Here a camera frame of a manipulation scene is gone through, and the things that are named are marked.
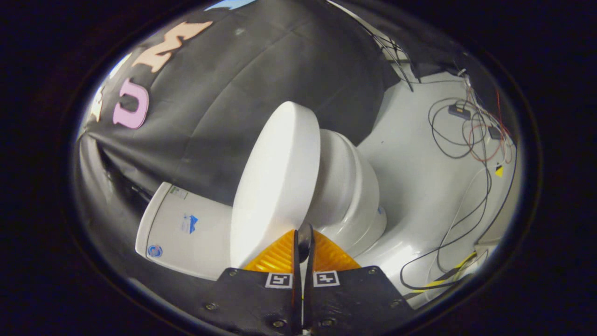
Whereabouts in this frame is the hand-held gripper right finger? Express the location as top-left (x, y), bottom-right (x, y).
top-left (303, 224), bottom-right (416, 336)

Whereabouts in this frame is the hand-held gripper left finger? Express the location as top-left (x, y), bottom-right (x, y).
top-left (205, 229), bottom-right (302, 336)

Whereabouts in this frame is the black round lid tab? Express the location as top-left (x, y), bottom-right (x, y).
top-left (298, 224), bottom-right (314, 262)

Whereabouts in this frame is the white toilet lid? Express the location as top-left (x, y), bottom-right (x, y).
top-left (230, 101), bottom-right (321, 269)

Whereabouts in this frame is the white toilet bowl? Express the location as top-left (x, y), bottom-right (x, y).
top-left (317, 145), bottom-right (388, 258)

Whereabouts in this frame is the black backdrop cloth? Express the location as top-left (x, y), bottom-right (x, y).
top-left (82, 0), bottom-right (403, 207)
top-left (403, 44), bottom-right (469, 82)
top-left (72, 133), bottom-right (234, 308)

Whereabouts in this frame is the yellow cable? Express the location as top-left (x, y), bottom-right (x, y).
top-left (410, 252), bottom-right (479, 294)

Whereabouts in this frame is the long black cable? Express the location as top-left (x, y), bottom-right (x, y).
top-left (400, 159), bottom-right (519, 293)

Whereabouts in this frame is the coiled black cable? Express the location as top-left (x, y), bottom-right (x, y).
top-left (428, 97), bottom-right (491, 160)

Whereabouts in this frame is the thin red cable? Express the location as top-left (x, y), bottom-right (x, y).
top-left (461, 88), bottom-right (514, 165)

